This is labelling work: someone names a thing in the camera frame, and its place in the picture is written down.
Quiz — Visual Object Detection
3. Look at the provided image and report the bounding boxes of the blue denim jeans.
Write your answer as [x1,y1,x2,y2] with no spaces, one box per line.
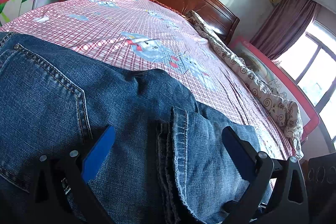
[1,32,260,223]

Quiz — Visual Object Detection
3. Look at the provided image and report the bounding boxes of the floral patterned quilt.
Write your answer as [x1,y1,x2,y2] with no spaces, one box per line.
[186,10,303,160]

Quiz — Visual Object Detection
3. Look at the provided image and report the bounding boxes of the black device at bedside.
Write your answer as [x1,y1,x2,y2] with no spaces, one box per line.
[306,152,336,216]

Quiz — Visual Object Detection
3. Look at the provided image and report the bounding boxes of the purple window curtain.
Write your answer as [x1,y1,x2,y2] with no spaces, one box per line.
[249,0,321,60]

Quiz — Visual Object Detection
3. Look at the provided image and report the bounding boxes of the pink plaid bed sheet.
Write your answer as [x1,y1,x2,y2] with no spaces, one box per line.
[1,0,295,159]

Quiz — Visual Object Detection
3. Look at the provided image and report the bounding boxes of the window with dark frame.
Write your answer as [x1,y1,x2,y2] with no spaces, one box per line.
[274,20,335,147]

